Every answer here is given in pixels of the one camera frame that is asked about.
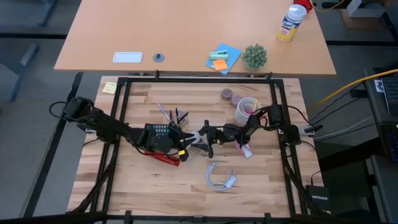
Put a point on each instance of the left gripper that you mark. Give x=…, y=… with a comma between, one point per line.
x=161, y=143

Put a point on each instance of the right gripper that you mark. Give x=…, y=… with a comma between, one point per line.
x=216, y=135

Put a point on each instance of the white lightbulb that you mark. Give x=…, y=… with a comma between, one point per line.
x=197, y=139

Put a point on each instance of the purple pen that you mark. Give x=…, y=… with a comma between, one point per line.
x=163, y=111

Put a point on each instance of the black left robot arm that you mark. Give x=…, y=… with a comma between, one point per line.
x=105, y=126

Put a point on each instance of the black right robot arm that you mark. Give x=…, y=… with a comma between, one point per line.
x=233, y=132

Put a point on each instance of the black pen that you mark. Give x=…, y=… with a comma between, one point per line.
x=177, y=114
x=183, y=117

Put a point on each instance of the red stapler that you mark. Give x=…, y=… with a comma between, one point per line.
x=169, y=160

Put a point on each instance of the brown pencil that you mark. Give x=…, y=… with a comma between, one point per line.
x=170, y=114

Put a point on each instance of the black calculator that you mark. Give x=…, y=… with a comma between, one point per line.
x=157, y=128

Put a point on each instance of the white ribbed cup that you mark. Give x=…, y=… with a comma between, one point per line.
x=240, y=115

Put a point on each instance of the mauve round coaster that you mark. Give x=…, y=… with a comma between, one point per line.
x=235, y=101

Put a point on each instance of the pink item in cup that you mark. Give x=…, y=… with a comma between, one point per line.
x=248, y=109

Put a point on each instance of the yellow pencil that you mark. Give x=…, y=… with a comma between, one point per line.
x=255, y=105

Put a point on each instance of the orange sticky notes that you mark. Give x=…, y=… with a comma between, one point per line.
x=220, y=64

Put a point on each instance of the mint green stapler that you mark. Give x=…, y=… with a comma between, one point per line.
x=217, y=56

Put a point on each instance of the grey desk grommet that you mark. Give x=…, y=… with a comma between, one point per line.
x=158, y=58

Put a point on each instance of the blue notebook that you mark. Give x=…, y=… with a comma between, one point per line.
x=233, y=53

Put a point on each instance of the yellow sticky note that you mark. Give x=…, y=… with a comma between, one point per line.
x=109, y=87

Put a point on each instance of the green succulent plant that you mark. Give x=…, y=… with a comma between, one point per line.
x=254, y=57

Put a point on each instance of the white rectangular card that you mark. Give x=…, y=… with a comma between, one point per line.
x=127, y=57

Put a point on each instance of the tan wooden desk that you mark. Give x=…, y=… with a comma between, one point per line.
x=186, y=31

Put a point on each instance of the yellow disinfectant wipes canister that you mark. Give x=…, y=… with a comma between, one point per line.
x=290, y=23

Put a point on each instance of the black power adapter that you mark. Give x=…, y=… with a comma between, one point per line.
x=357, y=93

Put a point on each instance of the red object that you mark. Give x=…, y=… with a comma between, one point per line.
x=303, y=3

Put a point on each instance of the grey table leg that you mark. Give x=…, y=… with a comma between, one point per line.
x=48, y=11
x=21, y=65

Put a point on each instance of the black keyboard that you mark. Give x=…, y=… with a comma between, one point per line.
x=392, y=143

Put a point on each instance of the black laptop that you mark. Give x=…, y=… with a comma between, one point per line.
x=391, y=93

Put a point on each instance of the brown cardboard sheet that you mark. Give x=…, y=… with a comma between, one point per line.
x=367, y=23

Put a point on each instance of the grey box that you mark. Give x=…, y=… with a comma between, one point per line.
x=357, y=11

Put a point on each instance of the black metal rig frame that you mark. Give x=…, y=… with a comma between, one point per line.
x=199, y=80

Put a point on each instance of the black network switch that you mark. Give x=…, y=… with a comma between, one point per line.
x=318, y=199

